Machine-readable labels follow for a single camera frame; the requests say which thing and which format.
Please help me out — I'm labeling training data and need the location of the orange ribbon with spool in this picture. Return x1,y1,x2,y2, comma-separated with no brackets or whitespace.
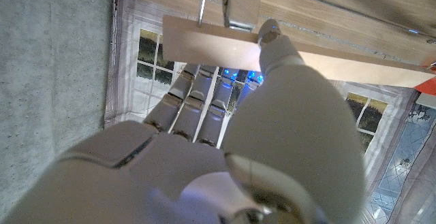
414,76,436,97

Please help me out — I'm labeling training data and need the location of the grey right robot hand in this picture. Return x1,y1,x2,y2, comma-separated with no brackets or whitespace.
0,18,367,224

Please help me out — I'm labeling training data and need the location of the wooden clip hanger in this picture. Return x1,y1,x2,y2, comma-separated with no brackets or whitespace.
161,0,436,89

